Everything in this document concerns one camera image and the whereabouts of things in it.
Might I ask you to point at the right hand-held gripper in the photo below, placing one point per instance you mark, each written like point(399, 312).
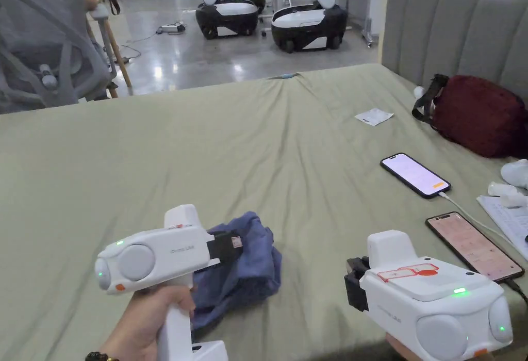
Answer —
point(433, 307)

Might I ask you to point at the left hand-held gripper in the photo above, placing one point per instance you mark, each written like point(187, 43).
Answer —
point(165, 253)

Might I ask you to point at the dark blue garment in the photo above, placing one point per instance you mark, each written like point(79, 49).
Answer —
point(247, 278)

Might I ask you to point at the person's right hand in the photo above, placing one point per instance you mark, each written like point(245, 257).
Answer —
point(392, 350)

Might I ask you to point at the person's left hand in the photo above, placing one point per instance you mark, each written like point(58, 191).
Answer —
point(140, 319)

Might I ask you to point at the phone with pink screen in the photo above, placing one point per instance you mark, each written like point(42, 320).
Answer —
point(472, 245)

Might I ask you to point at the bed with pale green sheet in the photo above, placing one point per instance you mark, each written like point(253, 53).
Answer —
point(206, 150)

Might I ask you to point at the printed paper sheets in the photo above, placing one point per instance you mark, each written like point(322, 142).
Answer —
point(505, 218)

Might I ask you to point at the phone with white screen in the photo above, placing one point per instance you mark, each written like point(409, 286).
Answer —
point(412, 173)

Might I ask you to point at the dark red bag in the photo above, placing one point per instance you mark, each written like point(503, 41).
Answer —
point(478, 117)

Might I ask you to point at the small white paper packet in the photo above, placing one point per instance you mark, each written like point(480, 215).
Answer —
point(373, 116)

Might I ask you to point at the white power strip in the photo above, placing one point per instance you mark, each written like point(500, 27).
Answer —
point(171, 28)

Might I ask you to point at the grey padded headboard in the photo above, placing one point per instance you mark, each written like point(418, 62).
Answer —
point(453, 22)

